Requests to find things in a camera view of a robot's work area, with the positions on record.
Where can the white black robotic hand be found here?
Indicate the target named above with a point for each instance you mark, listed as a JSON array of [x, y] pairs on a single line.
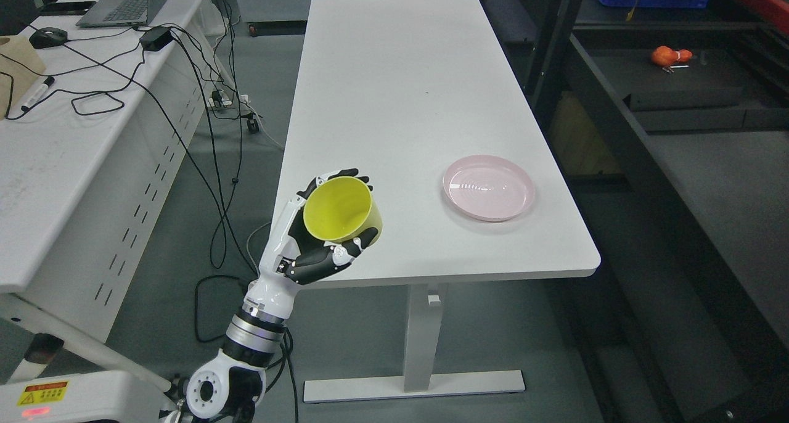
[[294, 258]]

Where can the yellow plastic cup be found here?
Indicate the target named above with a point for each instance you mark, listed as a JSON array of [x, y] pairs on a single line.
[[341, 209]]

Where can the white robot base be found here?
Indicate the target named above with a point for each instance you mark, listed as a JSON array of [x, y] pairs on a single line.
[[107, 396]]

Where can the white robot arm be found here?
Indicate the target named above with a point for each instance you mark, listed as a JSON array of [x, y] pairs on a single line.
[[233, 383]]

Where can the dark metal shelf rack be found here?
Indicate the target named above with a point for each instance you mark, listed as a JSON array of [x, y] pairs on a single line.
[[681, 174]]

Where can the orange toy on shelf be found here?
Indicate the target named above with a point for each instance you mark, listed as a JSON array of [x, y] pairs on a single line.
[[664, 56]]

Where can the white power strip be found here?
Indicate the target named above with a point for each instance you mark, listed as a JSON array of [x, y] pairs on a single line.
[[220, 100]]

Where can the pink plastic plate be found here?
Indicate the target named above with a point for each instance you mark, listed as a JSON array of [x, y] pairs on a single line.
[[488, 188]]

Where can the white side desk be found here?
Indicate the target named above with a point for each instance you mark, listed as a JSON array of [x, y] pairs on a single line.
[[86, 172]]

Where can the black power adapter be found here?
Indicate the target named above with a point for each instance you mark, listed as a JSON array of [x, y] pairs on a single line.
[[156, 38]]

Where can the black white marker pen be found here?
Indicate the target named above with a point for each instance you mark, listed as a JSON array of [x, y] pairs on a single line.
[[38, 94]]

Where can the grey laptop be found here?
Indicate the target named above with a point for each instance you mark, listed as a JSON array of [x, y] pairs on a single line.
[[120, 13]]

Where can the black smartphone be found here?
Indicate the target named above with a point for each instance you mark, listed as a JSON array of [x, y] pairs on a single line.
[[66, 8]]

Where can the black computer mouse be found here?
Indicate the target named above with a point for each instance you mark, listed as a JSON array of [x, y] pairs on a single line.
[[48, 37]]

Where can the beige cardboard box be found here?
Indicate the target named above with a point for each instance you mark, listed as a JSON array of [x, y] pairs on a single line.
[[21, 66]]

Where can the white table leg frame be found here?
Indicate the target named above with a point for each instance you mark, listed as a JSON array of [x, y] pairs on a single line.
[[425, 314]]

